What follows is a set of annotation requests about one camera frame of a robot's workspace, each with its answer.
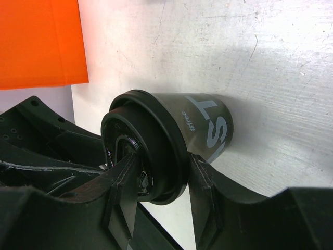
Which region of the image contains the black paper coffee cup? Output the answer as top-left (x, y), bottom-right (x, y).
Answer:
top-left (153, 93), bottom-right (234, 164)

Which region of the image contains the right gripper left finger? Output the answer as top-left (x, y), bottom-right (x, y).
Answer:
top-left (1, 154), bottom-right (140, 249)

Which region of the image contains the orange paper bag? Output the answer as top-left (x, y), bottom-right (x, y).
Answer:
top-left (1, 1), bottom-right (88, 90)

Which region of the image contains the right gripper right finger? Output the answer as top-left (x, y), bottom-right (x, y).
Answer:
top-left (189, 154), bottom-right (332, 249)

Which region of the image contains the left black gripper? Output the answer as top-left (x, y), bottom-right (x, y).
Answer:
top-left (1, 96), bottom-right (107, 195)

